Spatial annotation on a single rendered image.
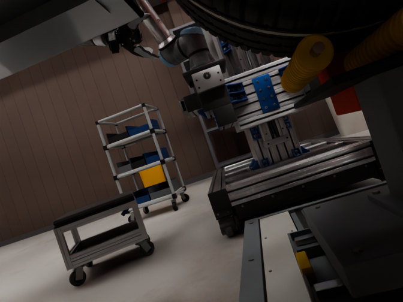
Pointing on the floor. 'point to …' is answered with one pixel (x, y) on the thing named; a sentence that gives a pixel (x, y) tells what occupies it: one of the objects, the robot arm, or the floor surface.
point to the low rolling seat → (78, 256)
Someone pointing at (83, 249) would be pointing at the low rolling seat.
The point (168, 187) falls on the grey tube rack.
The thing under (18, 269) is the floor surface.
